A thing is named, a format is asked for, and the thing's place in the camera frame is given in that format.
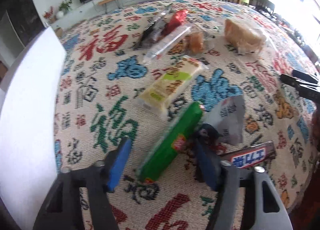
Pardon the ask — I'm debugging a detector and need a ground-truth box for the black display cabinet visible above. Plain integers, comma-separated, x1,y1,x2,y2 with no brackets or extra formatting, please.
7,0,45,46

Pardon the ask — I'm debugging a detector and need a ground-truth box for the red flower vase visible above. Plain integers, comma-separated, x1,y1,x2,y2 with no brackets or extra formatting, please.
43,6,56,24

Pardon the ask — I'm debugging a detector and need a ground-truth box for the green cracker pack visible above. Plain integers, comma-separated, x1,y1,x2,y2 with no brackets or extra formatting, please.
137,101,204,183

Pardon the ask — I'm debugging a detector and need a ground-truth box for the red snack pouch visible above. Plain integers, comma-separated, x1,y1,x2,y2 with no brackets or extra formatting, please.
162,9,189,36

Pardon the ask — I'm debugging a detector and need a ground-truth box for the white cardboard box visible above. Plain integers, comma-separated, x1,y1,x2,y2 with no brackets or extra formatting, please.
1,28,66,229

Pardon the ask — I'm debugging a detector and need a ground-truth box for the white green snack pack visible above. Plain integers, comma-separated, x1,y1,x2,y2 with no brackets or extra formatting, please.
137,55,208,118

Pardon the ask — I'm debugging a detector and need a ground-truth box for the dark clear snack bag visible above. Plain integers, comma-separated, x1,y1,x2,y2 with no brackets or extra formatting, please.
133,4,172,49

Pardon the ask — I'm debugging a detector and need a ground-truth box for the clear long biscuit pack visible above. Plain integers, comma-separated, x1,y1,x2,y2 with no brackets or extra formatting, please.
143,24,194,65

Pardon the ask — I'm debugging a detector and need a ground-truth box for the small bagged orange bun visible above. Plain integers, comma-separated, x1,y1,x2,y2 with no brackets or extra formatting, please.
185,31,204,55

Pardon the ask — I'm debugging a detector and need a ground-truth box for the Snickers bar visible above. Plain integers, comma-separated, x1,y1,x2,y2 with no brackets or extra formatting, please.
220,141,276,169

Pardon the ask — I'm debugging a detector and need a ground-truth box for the grey white snack pouch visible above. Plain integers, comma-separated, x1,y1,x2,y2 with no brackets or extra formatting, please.
203,94,245,146

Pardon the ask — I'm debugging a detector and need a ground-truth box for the clear bagged toast bread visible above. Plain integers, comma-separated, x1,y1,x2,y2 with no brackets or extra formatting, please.
223,18,270,55

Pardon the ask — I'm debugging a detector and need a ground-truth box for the patterned woven tablecloth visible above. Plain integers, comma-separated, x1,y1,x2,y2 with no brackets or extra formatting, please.
54,0,317,229

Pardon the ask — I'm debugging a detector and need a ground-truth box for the white TV cabinet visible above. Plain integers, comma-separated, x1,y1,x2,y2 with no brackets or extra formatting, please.
51,0,150,30

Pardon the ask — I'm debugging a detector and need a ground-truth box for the wooden bench stool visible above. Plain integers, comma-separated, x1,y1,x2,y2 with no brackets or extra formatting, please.
98,0,123,13

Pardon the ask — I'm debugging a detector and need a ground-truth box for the green plant white pot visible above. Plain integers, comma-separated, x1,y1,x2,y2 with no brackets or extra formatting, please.
56,0,73,19

